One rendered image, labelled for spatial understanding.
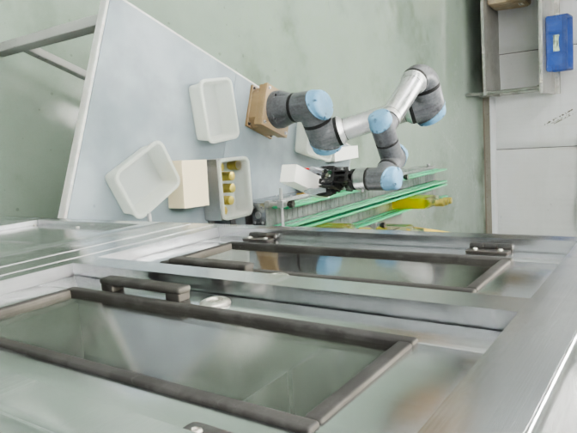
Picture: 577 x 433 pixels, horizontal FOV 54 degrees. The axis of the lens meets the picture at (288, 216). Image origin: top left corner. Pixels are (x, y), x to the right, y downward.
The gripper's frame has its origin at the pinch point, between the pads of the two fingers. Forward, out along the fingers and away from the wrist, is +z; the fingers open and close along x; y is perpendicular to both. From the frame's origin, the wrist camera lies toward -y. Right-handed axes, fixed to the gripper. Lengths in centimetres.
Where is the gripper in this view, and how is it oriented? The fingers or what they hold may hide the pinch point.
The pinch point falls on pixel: (309, 181)
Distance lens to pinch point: 203.6
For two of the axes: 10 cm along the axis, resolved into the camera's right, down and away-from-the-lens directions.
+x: -1.3, 9.8, -1.6
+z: -8.2, -0.2, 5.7
